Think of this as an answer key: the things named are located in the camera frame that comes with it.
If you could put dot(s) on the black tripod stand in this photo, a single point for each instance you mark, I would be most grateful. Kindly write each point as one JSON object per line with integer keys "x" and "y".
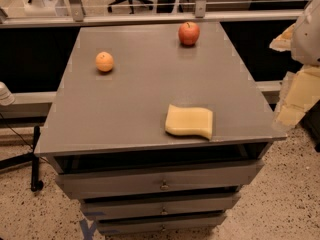
{"x": 36, "y": 184}

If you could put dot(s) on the blue floor tape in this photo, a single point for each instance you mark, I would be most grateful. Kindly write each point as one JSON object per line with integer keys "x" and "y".
{"x": 88, "y": 229}

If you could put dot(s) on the grey drawer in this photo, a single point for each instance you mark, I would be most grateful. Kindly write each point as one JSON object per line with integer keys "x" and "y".
{"x": 158, "y": 180}
{"x": 165, "y": 206}
{"x": 160, "y": 223}

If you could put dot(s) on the red apple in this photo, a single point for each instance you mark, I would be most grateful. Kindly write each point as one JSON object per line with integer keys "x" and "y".
{"x": 188, "y": 33}

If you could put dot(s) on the top grey drawer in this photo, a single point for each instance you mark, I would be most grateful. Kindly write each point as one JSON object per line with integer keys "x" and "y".
{"x": 158, "y": 180}

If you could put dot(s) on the grey drawer cabinet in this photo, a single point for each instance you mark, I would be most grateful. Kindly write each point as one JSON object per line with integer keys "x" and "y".
{"x": 114, "y": 121}

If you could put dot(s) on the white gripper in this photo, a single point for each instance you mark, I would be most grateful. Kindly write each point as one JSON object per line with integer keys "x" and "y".
{"x": 308, "y": 39}

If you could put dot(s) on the white device on left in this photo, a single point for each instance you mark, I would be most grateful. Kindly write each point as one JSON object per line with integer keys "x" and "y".
{"x": 6, "y": 97}

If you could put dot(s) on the orange fruit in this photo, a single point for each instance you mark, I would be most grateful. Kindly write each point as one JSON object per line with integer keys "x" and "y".
{"x": 104, "y": 62}

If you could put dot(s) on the bottom grey drawer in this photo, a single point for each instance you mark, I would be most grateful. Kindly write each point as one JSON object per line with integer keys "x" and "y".
{"x": 160, "y": 223}

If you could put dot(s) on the middle grey drawer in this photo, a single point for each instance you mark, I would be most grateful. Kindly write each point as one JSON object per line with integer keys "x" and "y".
{"x": 165, "y": 206}

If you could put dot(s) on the yellow sponge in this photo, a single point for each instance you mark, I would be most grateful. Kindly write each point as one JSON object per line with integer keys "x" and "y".
{"x": 189, "y": 121}

